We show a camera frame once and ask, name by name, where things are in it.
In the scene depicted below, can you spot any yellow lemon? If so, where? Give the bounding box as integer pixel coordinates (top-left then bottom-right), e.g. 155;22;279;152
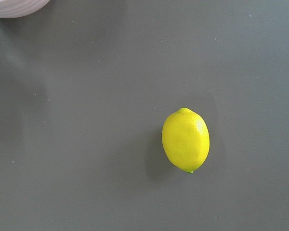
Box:
162;107;210;174

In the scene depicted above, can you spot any pink bowl with ice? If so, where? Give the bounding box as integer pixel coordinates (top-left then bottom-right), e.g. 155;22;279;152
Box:
0;0;50;18

